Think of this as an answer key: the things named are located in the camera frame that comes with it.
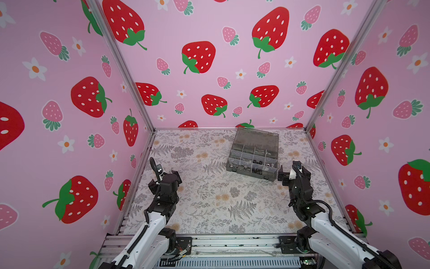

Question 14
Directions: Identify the grey plastic compartment box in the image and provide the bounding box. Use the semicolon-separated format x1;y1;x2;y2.
226;127;279;182

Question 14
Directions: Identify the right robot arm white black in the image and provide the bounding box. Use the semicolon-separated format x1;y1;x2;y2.
276;161;402;269

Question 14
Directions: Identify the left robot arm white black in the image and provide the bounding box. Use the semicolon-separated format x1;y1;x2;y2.
99;170;182;269

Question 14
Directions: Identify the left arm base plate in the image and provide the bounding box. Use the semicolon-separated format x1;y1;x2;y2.
164;236;193;256

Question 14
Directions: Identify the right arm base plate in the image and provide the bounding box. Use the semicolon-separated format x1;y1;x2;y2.
275;234;330;254

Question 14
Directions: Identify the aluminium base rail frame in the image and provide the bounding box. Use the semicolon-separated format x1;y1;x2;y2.
96;235;323;269

